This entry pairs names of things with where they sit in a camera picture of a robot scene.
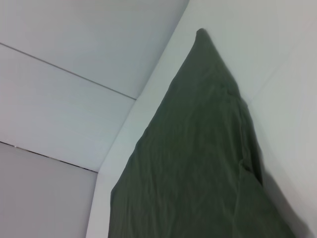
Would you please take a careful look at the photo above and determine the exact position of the dark green t-shirt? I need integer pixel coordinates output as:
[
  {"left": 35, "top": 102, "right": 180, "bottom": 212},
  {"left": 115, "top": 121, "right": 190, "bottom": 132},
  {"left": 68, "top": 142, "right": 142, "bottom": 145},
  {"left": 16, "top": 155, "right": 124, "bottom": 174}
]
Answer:
[{"left": 108, "top": 28, "right": 297, "bottom": 238}]

